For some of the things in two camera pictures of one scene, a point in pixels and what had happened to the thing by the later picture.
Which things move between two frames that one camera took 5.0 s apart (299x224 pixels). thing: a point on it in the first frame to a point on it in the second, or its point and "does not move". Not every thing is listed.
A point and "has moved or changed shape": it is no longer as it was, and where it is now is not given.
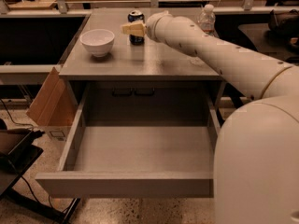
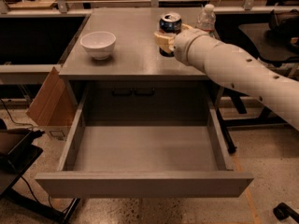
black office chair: [279, 37] does not move
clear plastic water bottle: [207, 20] does not move
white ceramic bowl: [98, 41] does not move
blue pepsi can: [136, 16] has moved or changed shape
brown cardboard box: [53, 106] does not move
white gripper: [151, 26] to [183, 46]
